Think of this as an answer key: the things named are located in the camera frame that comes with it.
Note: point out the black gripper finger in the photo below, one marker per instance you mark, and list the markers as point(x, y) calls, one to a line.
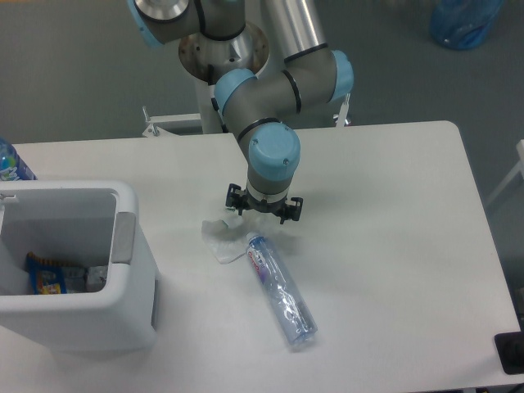
point(291, 210)
point(236, 199)

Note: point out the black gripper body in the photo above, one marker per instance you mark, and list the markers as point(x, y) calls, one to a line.
point(265, 206)

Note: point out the white tissue wrapper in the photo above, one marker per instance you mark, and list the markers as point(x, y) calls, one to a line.
point(225, 232)

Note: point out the clear plastic water bottle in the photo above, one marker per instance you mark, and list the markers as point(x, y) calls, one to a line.
point(285, 299)

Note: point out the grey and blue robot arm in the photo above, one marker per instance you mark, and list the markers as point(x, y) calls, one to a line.
point(218, 46)

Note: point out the crumpled grey foil trash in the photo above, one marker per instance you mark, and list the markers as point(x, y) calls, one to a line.
point(81, 279)

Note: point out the orange blue snack wrapper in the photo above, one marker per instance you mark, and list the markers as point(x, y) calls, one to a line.
point(46, 276)

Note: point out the blue labelled bottle at edge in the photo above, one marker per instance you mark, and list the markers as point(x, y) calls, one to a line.
point(13, 168)

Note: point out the black device at table corner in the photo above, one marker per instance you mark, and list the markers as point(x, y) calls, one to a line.
point(510, 349)

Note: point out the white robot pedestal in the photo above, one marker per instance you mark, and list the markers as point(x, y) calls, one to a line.
point(208, 119)

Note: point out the white frame at right edge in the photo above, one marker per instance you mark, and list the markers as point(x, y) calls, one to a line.
point(509, 183)

